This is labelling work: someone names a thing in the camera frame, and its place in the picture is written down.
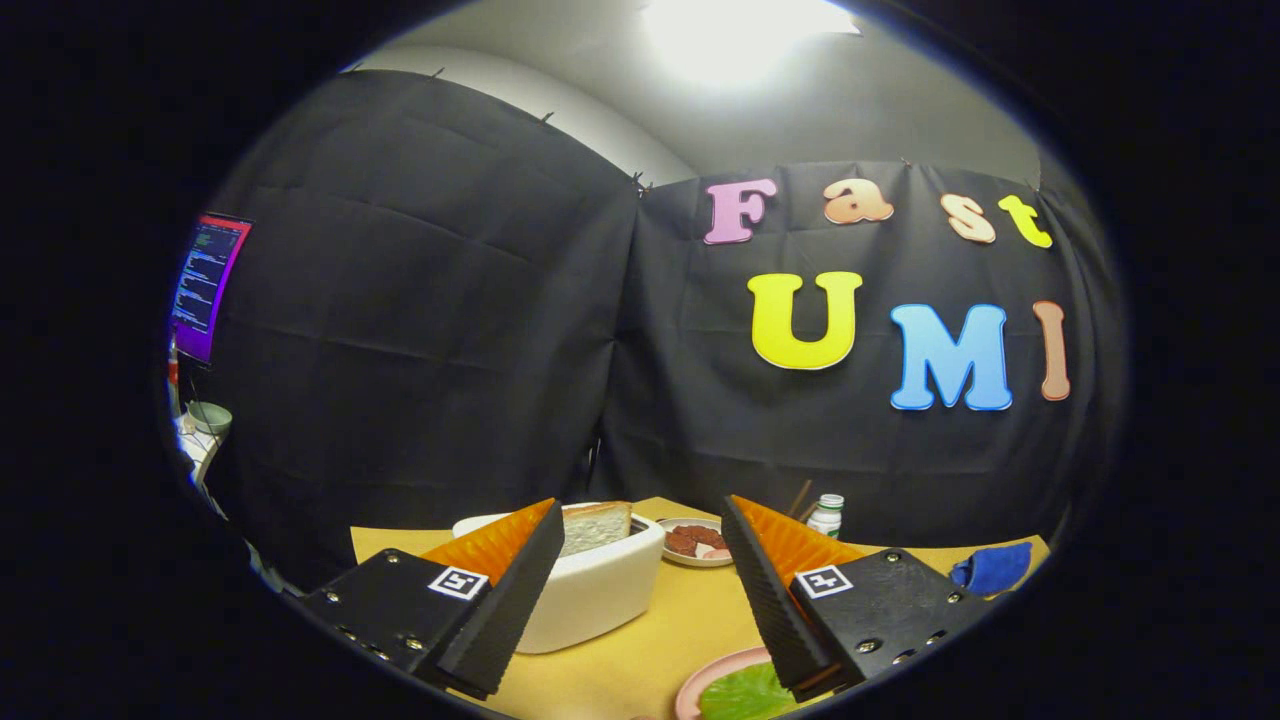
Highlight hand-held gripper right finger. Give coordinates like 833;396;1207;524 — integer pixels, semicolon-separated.
720;494;999;704

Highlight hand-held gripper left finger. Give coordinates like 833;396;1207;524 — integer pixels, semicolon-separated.
298;497;567;701

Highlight green lettuce leaf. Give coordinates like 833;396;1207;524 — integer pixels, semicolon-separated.
698;660;801;720

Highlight toasted bread slice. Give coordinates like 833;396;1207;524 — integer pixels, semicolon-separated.
560;501;634;558

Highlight small plate with meat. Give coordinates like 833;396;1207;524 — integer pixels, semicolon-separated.
657;517;736;569

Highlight cream white toaster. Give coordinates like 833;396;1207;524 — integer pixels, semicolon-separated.
452;503;668;656

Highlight brown meat patties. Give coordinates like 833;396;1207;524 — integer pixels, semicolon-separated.
665;525;729;558

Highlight white drink bottle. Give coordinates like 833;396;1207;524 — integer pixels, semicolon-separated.
806;493;845;541

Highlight pink round plate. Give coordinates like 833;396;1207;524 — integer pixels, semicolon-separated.
675;646;801;720

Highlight blue folded towel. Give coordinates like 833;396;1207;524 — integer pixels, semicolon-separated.
949;541;1034;598

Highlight black backdrop cloth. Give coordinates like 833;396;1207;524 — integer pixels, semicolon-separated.
165;68;1126;591

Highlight computer monitor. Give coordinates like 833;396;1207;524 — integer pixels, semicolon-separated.
168;212;254;364

